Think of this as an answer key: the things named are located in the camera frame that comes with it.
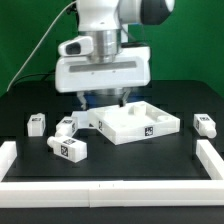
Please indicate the white square tabletop part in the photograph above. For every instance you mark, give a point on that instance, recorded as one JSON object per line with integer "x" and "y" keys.
{"x": 134, "y": 122}

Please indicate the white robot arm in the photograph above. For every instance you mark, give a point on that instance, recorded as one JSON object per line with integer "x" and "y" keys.
{"x": 98, "y": 58}

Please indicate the white tag sheet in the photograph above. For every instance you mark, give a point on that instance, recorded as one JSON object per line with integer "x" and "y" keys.
{"x": 82, "y": 119}

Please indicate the white U-shaped fence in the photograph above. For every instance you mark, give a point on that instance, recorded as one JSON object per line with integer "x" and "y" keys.
{"x": 122, "y": 193}

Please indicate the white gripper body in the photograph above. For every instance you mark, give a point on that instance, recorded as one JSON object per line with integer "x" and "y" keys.
{"x": 129, "y": 69}

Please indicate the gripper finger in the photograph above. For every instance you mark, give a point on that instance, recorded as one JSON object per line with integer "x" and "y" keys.
{"x": 81, "y": 98}
{"x": 123, "y": 100}

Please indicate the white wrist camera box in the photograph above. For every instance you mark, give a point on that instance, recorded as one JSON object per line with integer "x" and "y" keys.
{"x": 79, "y": 46}

